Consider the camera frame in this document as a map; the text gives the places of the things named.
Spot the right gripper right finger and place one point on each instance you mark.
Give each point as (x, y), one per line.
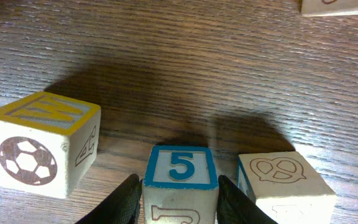
(234, 207)

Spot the red I wooden block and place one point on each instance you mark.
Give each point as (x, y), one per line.
(313, 8)

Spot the yellow letter wooden block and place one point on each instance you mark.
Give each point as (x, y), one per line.
(47, 143)

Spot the blue D wooden block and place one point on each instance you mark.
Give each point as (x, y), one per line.
(180, 185)

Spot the plain pretzel wooden block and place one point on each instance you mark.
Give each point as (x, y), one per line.
(285, 187)

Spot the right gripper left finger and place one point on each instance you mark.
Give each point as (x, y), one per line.
(122, 206)

